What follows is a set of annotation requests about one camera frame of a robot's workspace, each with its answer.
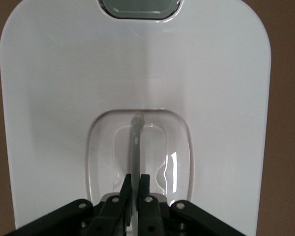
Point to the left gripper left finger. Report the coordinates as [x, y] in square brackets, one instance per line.
[108, 216]

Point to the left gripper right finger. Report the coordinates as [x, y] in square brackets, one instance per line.
[152, 216]

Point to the grey lid latch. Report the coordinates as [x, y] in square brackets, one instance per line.
[137, 9]

